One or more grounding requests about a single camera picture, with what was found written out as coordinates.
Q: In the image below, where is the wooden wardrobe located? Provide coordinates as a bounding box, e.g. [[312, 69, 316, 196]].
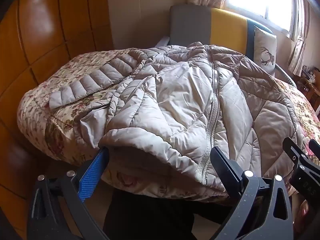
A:
[[0, 0, 118, 200]]

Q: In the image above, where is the person's right hand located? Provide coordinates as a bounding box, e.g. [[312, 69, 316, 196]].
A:
[[294, 197, 313, 234]]

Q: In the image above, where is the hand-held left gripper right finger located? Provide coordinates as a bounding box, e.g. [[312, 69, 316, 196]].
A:
[[210, 146, 294, 240]]

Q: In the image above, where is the deer print pillow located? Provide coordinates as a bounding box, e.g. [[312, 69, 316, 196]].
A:
[[254, 26, 277, 74]]

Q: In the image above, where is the light grey puffer jacket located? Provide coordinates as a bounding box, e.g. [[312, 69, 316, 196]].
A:
[[49, 41, 307, 193]]

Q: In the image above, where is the floral quilt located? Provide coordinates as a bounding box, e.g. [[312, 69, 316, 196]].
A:
[[17, 49, 320, 200]]

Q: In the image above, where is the grey and yellow headboard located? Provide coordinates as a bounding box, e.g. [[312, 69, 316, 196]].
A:
[[169, 5, 273, 53]]

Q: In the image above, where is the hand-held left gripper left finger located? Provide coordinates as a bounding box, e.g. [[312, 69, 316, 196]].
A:
[[27, 146, 110, 240]]

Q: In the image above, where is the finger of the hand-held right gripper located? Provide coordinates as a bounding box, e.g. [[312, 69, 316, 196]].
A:
[[309, 139, 320, 156], [282, 137, 320, 178]]

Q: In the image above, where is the cluttered wooden desk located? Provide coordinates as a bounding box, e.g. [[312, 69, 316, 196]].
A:
[[299, 65, 320, 113]]

